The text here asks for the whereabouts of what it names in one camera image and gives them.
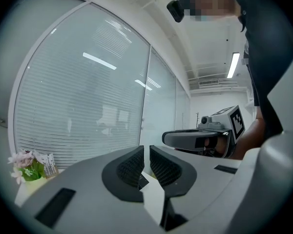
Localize person's head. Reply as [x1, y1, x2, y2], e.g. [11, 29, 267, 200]
[177, 0, 242, 23]

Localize small printed card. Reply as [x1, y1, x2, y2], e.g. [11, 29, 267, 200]
[40, 152, 60, 179]

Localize person's black shirt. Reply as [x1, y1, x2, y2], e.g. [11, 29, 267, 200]
[230, 0, 293, 141]

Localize frosted glass door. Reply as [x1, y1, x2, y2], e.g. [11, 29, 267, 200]
[0, 0, 87, 160]

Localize ceiling air vent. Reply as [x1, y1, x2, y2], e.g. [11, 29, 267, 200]
[197, 78, 220, 87]

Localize person's right forearm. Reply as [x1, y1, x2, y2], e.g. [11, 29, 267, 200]
[234, 117, 267, 160]

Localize black telephone handset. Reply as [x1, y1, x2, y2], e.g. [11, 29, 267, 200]
[137, 173, 150, 190]

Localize white window blinds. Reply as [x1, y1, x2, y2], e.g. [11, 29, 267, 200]
[13, 2, 178, 170]

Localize person's right hand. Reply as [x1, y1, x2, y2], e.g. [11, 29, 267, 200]
[203, 136, 227, 157]

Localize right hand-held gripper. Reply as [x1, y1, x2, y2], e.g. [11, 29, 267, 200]
[162, 105, 246, 158]

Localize long ceiling light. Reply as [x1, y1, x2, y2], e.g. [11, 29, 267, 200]
[226, 52, 241, 79]

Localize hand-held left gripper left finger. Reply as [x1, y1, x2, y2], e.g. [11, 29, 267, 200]
[16, 145, 163, 234]

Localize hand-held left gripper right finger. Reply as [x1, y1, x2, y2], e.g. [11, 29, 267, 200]
[149, 145, 243, 232]

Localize pink flowers in lime pot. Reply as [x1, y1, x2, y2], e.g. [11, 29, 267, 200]
[7, 149, 46, 185]

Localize black head-mounted camera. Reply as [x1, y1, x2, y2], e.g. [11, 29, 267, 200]
[166, 0, 186, 23]

